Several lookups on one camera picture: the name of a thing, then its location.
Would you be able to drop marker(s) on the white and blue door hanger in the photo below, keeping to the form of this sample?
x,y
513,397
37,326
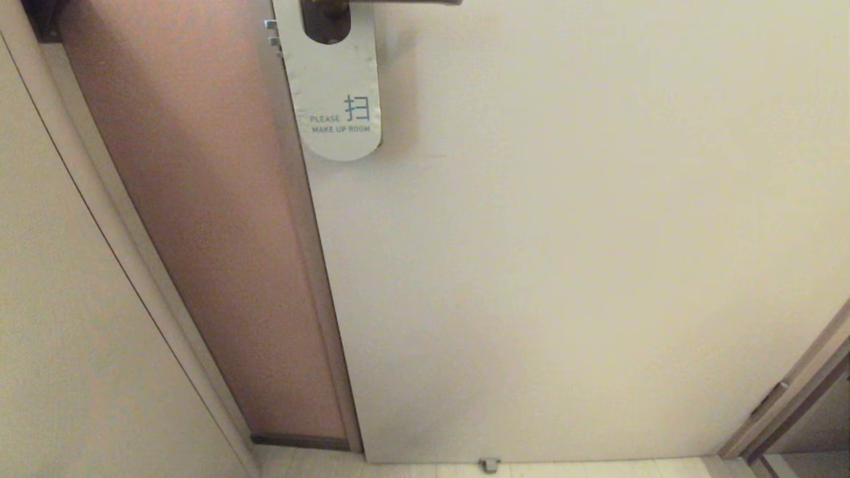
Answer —
x,y
335,73

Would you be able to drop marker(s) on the white room door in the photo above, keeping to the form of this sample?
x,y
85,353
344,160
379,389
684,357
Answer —
x,y
564,265

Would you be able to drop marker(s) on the beige door jamb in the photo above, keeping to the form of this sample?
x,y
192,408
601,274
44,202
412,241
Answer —
x,y
149,265

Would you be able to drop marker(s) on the small grey floor doorstop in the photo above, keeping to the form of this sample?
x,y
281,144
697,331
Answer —
x,y
489,465

